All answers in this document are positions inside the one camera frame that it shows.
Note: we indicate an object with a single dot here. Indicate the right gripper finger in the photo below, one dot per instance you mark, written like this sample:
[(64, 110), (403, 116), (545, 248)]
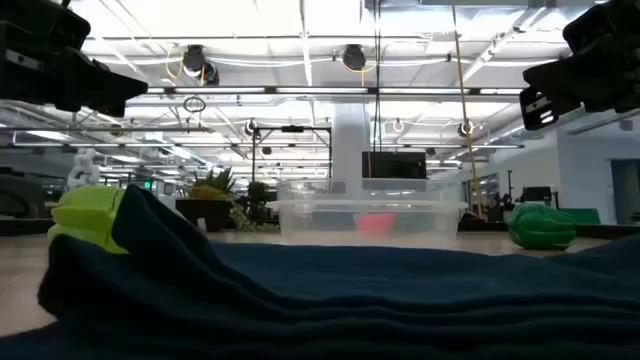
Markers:
[(555, 77)]

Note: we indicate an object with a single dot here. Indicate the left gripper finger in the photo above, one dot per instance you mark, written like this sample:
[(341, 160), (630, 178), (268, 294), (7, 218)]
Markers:
[(120, 87), (112, 109)]

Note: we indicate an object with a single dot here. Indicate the lime green toy lettuce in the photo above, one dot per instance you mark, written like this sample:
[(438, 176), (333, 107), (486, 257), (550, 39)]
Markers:
[(85, 212)]

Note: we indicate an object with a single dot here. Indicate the dark green toy pepper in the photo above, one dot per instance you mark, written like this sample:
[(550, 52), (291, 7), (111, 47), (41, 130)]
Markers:
[(542, 227)]

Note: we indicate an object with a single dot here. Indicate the orange toy carrot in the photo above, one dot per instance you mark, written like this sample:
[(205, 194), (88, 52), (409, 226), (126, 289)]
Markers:
[(376, 225)]

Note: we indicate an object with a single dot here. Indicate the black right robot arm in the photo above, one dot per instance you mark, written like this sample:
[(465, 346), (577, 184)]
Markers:
[(605, 25)]

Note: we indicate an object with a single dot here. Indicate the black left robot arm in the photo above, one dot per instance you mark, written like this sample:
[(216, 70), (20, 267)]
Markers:
[(40, 22)]

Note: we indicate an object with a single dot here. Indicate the clear plastic tupperware container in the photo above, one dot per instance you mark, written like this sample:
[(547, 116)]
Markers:
[(325, 215)]

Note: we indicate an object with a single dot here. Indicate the white robot figure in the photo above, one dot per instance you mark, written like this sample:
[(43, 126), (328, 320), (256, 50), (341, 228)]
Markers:
[(84, 170)]

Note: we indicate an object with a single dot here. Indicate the green panel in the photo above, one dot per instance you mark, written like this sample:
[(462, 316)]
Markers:
[(585, 216)]

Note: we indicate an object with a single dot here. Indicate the potted succulent plant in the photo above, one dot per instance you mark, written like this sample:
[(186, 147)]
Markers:
[(205, 210)]

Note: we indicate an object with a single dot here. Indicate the black monitor screen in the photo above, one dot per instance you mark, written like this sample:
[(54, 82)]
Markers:
[(394, 165)]

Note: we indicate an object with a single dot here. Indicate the dark blue folded cloth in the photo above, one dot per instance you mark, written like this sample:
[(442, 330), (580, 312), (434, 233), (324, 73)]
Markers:
[(320, 300)]

